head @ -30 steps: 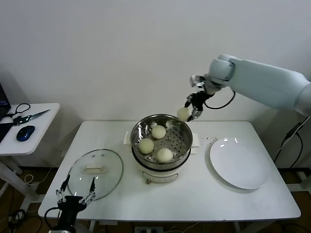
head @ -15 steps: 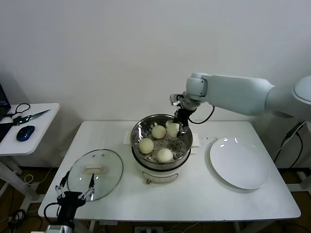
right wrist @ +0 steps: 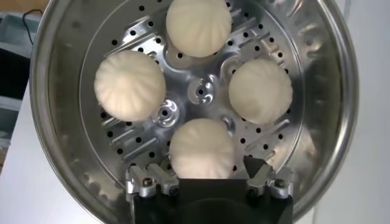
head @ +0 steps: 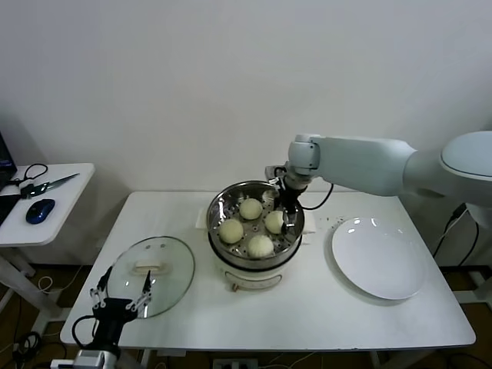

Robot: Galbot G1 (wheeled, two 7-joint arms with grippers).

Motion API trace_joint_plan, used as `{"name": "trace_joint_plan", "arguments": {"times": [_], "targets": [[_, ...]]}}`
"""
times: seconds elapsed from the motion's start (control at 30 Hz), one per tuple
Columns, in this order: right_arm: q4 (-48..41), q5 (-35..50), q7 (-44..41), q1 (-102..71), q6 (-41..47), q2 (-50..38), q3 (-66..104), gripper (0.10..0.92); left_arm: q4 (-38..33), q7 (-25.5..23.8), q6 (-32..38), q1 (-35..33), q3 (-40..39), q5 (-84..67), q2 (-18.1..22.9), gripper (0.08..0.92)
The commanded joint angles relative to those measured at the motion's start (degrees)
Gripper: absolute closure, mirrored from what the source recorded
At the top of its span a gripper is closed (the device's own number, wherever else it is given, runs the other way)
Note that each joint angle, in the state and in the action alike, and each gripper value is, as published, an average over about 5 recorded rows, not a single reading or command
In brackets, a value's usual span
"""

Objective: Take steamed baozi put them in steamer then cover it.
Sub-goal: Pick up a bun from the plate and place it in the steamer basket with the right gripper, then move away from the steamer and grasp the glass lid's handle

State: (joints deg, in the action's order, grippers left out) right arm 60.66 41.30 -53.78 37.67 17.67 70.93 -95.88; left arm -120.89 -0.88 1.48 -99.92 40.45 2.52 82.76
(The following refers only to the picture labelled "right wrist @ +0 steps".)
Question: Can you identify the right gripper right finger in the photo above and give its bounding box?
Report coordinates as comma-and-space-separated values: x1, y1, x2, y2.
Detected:
243, 155, 296, 200

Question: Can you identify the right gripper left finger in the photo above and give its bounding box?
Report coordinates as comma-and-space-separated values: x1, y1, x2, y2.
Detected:
124, 163, 180, 199

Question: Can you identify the white steamed baozi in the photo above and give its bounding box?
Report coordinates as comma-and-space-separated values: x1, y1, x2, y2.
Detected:
169, 117, 237, 180
93, 50, 167, 122
165, 0, 233, 58
227, 58, 294, 125

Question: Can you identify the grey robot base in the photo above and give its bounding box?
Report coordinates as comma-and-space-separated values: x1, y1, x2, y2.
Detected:
0, 12, 42, 153

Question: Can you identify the perforated steel steamer basket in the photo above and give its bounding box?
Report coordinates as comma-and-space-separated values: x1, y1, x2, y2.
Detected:
29, 0, 360, 224

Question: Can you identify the thin black cable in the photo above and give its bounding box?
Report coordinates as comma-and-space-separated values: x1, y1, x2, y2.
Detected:
21, 9, 44, 46

